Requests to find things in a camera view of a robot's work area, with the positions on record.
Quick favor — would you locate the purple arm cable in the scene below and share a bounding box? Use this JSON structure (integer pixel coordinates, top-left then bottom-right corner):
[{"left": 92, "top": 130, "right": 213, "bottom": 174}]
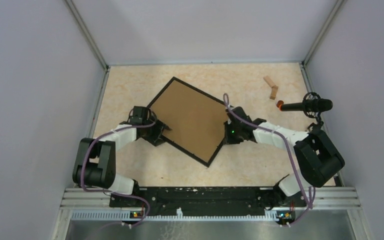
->
[
  {"left": 79, "top": 107, "right": 158, "bottom": 229},
  {"left": 222, "top": 93, "right": 316, "bottom": 228}
]

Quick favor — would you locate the wooden block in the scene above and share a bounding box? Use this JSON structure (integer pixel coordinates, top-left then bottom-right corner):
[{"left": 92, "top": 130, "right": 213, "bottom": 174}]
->
[
  {"left": 263, "top": 75, "right": 276, "bottom": 88},
  {"left": 269, "top": 85, "right": 279, "bottom": 100}
]

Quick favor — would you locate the black picture frame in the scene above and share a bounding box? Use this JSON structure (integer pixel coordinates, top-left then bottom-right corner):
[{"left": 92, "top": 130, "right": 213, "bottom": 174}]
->
[{"left": 146, "top": 76, "right": 230, "bottom": 168}]

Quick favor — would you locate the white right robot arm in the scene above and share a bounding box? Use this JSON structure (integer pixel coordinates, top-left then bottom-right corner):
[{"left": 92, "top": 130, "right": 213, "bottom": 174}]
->
[{"left": 224, "top": 106, "right": 345, "bottom": 206}]

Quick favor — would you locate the brown backing board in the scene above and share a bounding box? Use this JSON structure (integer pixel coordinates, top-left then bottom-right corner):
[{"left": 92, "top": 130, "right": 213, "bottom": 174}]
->
[{"left": 150, "top": 80, "right": 229, "bottom": 163}]

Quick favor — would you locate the orange cylinder block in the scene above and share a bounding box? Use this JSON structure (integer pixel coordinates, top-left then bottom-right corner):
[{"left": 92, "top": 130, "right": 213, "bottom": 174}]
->
[{"left": 276, "top": 100, "right": 284, "bottom": 110}]

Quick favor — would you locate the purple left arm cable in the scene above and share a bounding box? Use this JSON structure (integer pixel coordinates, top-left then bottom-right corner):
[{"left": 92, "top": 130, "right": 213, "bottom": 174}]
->
[{"left": 79, "top": 107, "right": 158, "bottom": 229}]

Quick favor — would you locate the black microphone on tripod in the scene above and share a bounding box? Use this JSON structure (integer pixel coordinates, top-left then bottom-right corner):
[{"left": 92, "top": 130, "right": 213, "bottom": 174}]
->
[{"left": 280, "top": 92, "right": 333, "bottom": 132}]

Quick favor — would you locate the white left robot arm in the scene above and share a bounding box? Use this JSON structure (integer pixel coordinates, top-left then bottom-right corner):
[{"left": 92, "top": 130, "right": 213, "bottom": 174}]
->
[{"left": 72, "top": 106, "right": 171, "bottom": 207}]

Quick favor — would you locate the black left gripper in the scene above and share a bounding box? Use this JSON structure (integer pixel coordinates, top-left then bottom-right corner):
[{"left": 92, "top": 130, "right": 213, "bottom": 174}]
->
[{"left": 141, "top": 114, "right": 170, "bottom": 147}]

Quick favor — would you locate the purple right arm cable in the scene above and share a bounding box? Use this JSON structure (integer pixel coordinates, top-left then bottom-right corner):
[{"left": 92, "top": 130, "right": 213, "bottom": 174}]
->
[{"left": 222, "top": 93, "right": 316, "bottom": 228}]

